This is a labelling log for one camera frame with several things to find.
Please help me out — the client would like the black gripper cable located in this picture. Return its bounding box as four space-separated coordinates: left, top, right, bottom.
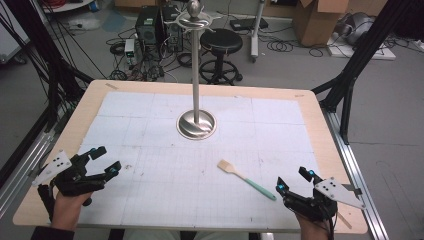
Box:
36 183 56 223
327 213 337 240

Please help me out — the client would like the flat black device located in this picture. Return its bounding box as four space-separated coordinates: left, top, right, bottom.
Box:
229 17 270 32

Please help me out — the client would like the thin wooden stick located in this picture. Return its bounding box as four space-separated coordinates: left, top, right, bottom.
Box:
336 211 353 230

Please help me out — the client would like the person's right hand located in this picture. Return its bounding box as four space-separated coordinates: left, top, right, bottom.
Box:
295 214 332 240

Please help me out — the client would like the tall metal utensil stand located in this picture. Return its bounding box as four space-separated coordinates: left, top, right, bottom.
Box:
164 0 223 141

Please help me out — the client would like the brown cardboard box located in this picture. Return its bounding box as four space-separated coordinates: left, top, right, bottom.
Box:
292 0 352 48

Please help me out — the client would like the grey rounded machine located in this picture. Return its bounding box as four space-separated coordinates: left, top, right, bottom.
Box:
335 11 377 47

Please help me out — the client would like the black metal frame strut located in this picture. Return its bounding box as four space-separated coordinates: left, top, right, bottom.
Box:
3 0 95 133
311 0 413 145

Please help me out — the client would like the white stand pole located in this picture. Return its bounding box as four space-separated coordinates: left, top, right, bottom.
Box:
249 0 268 64

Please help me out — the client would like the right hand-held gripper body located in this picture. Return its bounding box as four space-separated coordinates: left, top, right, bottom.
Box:
283 176 367 223

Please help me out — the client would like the white grid mat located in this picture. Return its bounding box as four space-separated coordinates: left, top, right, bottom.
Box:
77 91 322 232

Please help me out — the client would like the aluminium rail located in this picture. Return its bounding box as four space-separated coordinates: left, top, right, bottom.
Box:
0 128 58 219
321 108 390 240

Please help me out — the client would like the black computer tower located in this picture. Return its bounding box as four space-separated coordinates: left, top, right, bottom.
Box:
134 5 162 55
161 4 185 53

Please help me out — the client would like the person's left hand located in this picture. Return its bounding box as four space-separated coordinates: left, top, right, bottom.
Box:
50 191 94 232

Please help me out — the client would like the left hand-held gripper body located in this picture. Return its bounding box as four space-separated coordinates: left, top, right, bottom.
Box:
31 149 111 207

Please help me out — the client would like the black round stool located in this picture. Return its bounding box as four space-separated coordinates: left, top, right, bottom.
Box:
198 28 244 86

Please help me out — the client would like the white flat board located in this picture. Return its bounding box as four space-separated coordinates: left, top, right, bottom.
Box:
325 32 398 62

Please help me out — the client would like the white power supply box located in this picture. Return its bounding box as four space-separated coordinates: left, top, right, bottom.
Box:
123 38 137 66

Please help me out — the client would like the wooden spatula with green handle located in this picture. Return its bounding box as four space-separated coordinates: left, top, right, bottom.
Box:
217 159 278 202

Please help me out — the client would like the coiled black floor cable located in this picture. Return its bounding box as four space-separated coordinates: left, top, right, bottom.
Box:
109 41 127 57
266 39 295 53

